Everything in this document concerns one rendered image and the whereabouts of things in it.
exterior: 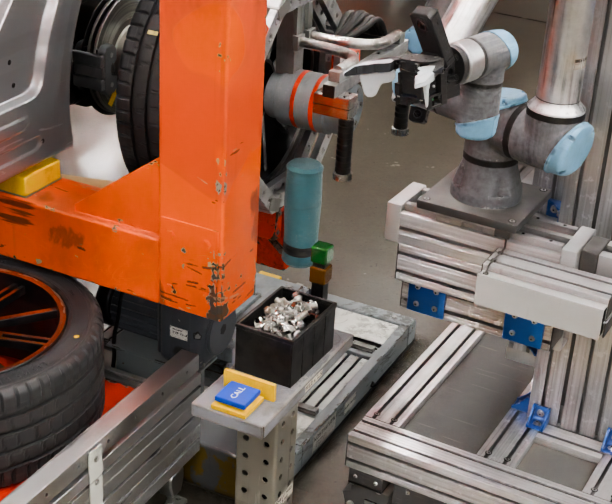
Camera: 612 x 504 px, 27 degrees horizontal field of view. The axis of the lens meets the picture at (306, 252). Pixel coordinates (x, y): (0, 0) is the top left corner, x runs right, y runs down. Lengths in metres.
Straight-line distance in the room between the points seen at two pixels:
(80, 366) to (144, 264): 0.28
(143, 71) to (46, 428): 0.83
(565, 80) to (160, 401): 1.09
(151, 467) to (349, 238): 1.70
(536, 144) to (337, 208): 2.08
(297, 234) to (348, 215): 1.48
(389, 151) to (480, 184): 2.45
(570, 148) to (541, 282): 0.27
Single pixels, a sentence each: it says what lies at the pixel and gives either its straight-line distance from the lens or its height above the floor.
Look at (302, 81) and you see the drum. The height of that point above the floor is 0.91.
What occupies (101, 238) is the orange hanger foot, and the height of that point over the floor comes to 0.64.
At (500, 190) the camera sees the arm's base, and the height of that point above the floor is 0.85.
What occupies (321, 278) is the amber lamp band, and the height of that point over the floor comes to 0.59.
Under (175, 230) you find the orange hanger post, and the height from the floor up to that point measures 0.72.
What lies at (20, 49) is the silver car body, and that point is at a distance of 2.84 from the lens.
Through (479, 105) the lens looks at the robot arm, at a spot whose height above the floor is 1.13.
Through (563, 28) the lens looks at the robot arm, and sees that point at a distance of 2.45.
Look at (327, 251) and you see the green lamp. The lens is 2.75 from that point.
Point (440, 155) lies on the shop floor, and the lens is 5.06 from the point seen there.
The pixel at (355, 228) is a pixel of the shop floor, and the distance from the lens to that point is 4.38.
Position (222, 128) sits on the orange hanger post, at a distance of 2.53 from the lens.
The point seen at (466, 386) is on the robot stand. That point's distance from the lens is 3.16.
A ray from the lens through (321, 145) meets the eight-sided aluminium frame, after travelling 3.26.
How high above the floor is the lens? 1.89
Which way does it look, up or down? 27 degrees down
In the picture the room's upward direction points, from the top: 3 degrees clockwise
